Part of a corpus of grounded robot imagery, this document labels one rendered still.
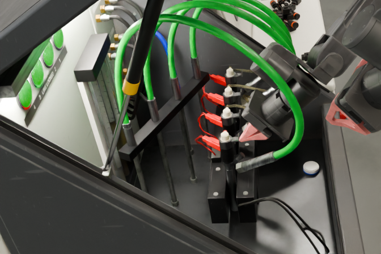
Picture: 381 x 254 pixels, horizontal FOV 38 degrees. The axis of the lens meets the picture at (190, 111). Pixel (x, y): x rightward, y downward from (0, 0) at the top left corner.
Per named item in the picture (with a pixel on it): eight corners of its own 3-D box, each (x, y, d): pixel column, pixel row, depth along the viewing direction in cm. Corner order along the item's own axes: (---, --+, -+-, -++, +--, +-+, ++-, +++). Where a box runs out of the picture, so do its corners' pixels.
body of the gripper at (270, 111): (250, 93, 110) (274, 72, 106) (288, 125, 112) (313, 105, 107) (241, 112, 105) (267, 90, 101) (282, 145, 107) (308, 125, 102)
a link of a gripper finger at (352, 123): (304, 115, 81) (341, 97, 73) (328, 83, 84) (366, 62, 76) (338, 147, 82) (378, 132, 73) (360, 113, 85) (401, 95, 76)
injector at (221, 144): (250, 212, 125) (242, 142, 113) (228, 213, 126) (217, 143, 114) (250, 203, 128) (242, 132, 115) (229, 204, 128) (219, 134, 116)
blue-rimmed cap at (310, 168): (320, 175, 140) (320, 170, 140) (303, 176, 141) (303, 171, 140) (318, 164, 144) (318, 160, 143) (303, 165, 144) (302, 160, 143)
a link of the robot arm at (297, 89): (322, 99, 98) (326, 81, 103) (293, 75, 97) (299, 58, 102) (296, 119, 103) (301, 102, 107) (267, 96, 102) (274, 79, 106)
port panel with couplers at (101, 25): (131, 113, 136) (100, -3, 118) (117, 114, 136) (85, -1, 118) (140, 83, 146) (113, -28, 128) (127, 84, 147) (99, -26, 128)
